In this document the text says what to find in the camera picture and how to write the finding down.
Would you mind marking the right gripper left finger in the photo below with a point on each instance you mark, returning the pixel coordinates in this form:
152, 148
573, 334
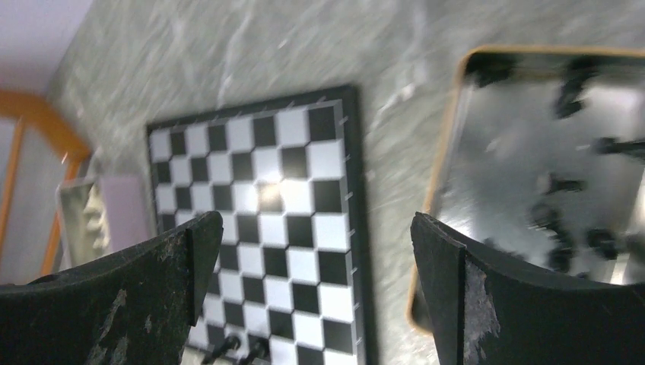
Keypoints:
135, 306

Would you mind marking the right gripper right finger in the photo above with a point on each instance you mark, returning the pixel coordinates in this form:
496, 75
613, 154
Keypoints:
487, 307

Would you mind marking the pink tin of white pieces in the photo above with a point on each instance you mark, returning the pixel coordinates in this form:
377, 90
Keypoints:
100, 215

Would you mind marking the black chess queen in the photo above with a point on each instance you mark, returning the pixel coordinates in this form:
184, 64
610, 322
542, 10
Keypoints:
231, 343

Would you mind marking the black chess king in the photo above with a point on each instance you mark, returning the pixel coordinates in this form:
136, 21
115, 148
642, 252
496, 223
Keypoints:
259, 350

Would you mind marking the gold tin of black pieces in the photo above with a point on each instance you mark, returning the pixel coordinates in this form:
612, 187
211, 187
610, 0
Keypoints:
547, 125

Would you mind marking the wooden shelf rack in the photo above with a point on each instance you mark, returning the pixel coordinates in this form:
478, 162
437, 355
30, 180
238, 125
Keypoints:
39, 152

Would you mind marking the chessboard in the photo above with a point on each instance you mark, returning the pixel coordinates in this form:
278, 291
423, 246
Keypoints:
293, 271

